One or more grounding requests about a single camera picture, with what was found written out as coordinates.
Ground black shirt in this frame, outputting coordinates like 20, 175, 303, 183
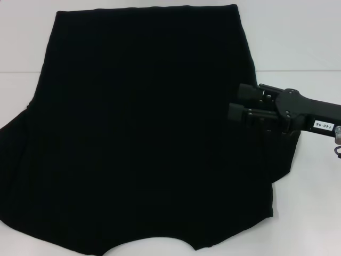
0, 3, 301, 253

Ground right gripper cable with connector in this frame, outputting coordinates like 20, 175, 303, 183
334, 124, 341, 161

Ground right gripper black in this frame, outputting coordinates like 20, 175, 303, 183
228, 83, 341, 138

